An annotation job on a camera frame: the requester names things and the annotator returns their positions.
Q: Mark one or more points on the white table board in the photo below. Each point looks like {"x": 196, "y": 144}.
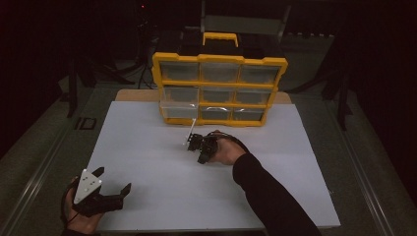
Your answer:
{"x": 164, "y": 164}

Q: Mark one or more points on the yellow drawer organizer cabinet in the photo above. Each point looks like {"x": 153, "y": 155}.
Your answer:
{"x": 218, "y": 84}

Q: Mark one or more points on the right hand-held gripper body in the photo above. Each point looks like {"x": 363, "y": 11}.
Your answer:
{"x": 206, "y": 144}

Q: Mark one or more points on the black tripod stand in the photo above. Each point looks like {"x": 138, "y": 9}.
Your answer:
{"x": 142, "y": 49}

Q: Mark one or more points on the person's left hand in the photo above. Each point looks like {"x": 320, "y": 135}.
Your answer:
{"x": 80, "y": 224}

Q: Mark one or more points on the black metal stand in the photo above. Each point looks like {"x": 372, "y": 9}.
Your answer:
{"x": 334, "y": 85}
{"x": 85, "y": 82}

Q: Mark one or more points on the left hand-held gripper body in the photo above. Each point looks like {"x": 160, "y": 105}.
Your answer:
{"x": 88, "y": 190}

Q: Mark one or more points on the person's right hand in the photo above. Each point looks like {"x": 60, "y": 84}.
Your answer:
{"x": 229, "y": 150}

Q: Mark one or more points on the clear plastic drawer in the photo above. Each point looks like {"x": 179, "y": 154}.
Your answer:
{"x": 178, "y": 109}

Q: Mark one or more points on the black rectangular floor bracket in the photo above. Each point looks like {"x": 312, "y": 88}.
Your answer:
{"x": 86, "y": 123}

